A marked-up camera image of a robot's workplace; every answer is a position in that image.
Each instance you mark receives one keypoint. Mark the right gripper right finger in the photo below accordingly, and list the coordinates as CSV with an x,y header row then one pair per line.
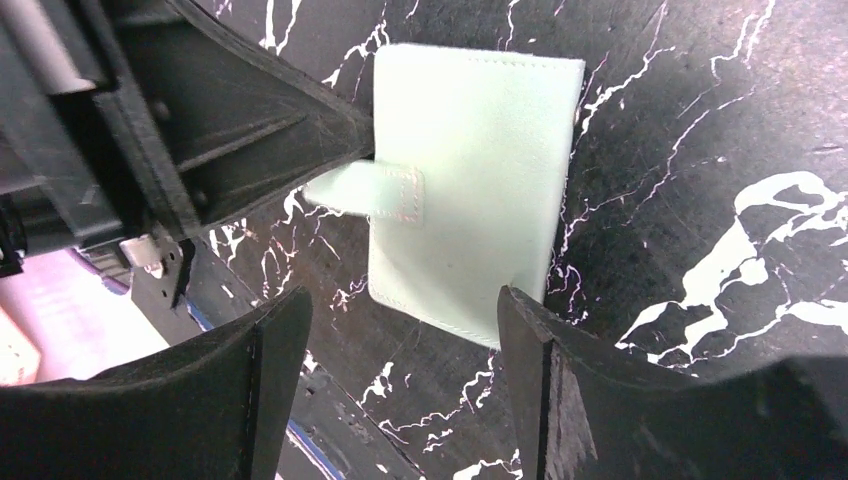
x,y
583,409

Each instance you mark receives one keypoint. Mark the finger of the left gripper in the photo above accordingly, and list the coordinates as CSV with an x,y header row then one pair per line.
x,y
211,125

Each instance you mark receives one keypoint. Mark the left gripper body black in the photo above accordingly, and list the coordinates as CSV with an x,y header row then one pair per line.
x,y
84,163

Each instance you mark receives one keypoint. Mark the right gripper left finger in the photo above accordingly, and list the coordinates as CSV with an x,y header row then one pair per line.
x,y
213,407

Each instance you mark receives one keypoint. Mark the green card holder wallet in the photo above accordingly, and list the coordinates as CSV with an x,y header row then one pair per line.
x,y
463,193

